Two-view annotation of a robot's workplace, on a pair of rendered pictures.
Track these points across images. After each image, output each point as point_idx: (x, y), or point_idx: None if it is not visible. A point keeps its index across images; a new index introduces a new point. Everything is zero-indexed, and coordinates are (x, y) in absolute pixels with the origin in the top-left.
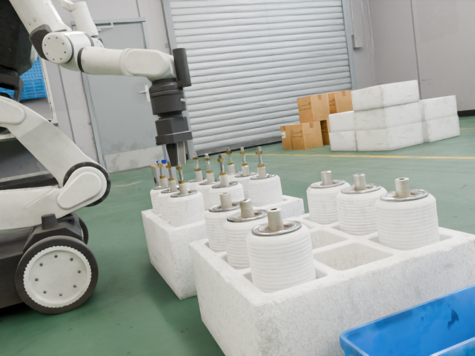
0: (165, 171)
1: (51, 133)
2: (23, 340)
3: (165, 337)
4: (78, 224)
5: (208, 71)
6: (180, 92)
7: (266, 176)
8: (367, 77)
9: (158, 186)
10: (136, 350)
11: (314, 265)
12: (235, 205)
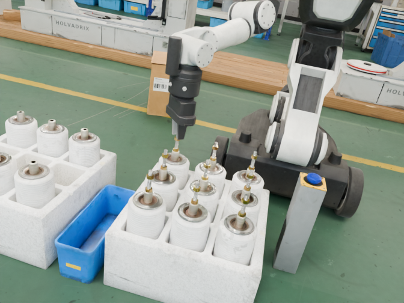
0: (297, 184)
1: (291, 86)
2: (192, 163)
3: (120, 183)
4: (276, 164)
5: None
6: (171, 76)
7: (137, 196)
8: None
9: (293, 192)
10: (123, 174)
11: (7, 139)
12: (81, 139)
